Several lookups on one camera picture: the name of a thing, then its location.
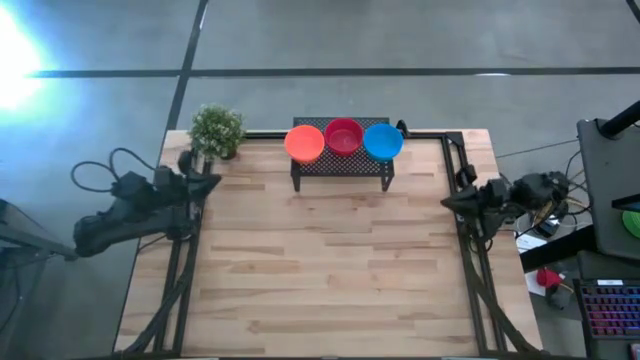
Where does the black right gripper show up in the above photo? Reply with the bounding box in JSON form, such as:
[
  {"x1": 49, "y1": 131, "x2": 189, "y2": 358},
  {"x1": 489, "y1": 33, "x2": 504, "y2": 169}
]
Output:
[{"x1": 440, "y1": 164, "x2": 504, "y2": 240}]

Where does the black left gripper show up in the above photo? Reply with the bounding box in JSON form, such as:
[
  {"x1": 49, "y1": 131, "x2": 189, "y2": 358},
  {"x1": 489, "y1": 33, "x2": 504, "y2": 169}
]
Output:
[{"x1": 152, "y1": 149, "x2": 222, "y2": 206}]

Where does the blue plastic mini bowl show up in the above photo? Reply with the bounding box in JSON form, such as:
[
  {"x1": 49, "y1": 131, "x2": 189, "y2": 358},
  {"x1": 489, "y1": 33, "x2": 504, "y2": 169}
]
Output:
[{"x1": 362, "y1": 122, "x2": 405, "y2": 164}]

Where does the orange plastic mini bowl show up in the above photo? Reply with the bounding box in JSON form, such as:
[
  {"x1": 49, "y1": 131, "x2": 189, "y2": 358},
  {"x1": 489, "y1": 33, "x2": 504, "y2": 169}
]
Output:
[{"x1": 283, "y1": 124, "x2": 326, "y2": 165}]

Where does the red plastic mini bowl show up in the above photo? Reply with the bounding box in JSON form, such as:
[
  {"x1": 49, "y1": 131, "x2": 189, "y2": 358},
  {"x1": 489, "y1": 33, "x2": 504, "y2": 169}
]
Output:
[{"x1": 323, "y1": 117, "x2": 365, "y2": 158}]

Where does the small green potted plant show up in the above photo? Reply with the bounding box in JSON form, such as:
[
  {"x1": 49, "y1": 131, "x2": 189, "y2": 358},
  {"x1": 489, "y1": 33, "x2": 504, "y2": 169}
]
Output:
[{"x1": 188, "y1": 103, "x2": 247, "y2": 161}]

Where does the white paper sheet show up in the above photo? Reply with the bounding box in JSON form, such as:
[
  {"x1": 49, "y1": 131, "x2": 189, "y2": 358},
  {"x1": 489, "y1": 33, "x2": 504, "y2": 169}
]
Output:
[
  {"x1": 523, "y1": 269, "x2": 569, "y2": 297},
  {"x1": 516, "y1": 233, "x2": 549, "y2": 254}
]

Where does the black power adapter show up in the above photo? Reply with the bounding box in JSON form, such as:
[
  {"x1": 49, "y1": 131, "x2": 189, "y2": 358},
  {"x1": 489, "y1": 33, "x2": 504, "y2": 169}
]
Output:
[{"x1": 535, "y1": 217, "x2": 562, "y2": 239}]

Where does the black slanted desk beam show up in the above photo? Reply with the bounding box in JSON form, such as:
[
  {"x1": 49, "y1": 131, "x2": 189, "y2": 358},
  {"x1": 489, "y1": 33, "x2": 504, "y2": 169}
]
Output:
[{"x1": 519, "y1": 225, "x2": 599, "y2": 274}]

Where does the small red object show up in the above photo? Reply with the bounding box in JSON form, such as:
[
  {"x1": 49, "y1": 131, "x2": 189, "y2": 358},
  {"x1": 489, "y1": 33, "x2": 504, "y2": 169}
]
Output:
[{"x1": 535, "y1": 268, "x2": 564, "y2": 290}]

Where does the black perforated metal shelf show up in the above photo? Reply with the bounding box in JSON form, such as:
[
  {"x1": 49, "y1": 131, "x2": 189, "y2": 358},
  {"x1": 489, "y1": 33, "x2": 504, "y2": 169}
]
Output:
[{"x1": 290, "y1": 116, "x2": 396, "y2": 194}]

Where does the dark grey desk panel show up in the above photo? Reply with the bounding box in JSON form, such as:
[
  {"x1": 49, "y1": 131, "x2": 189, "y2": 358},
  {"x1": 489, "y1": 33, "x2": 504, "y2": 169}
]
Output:
[{"x1": 576, "y1": 117, "x2": 640, "y2": 261}]

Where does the black shelf edge bar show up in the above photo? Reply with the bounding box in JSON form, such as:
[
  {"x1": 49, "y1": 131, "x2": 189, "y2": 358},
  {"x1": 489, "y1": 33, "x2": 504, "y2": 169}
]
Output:
[{"x1": 611, "y1": 193, "x2": 640, "y2": 212}]

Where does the green round object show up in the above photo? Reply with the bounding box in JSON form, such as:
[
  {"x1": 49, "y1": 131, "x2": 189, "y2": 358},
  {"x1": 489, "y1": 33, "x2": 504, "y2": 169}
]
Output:
[{"x1": 621, "y1": 209, "x2": 640, "y2": 240}]

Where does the black round pole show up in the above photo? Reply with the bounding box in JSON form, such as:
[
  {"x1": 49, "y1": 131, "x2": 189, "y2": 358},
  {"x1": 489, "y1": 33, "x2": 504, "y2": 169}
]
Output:
[{"x1": 598, "y1": 99, "x2": 640, "y2": 140}]

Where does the backlit black keyboard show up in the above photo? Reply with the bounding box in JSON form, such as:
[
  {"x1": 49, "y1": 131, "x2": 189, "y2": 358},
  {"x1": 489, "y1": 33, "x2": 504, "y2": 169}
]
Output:
[{"x1": 573, "y1": 278, "x2": 640, "y2": 341}]

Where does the dark metal side table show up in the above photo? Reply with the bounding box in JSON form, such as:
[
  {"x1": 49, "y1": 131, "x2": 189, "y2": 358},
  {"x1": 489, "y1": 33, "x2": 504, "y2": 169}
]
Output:
[{"x1": 0, "y1": 198, "x2": 82, "y2": 360}]

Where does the thin black floor cable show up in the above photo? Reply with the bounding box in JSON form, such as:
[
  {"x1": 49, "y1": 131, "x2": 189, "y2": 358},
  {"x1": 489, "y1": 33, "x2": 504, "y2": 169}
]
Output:
[{"x1": 494, "y1": 137, "x2": 581, "y2": 160}]

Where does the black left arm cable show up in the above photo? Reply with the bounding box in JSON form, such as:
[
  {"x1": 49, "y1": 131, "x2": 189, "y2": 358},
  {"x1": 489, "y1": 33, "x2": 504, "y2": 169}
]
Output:
[{"x1": 69, "y1": 146, "x2": 157, "y2": 194}]

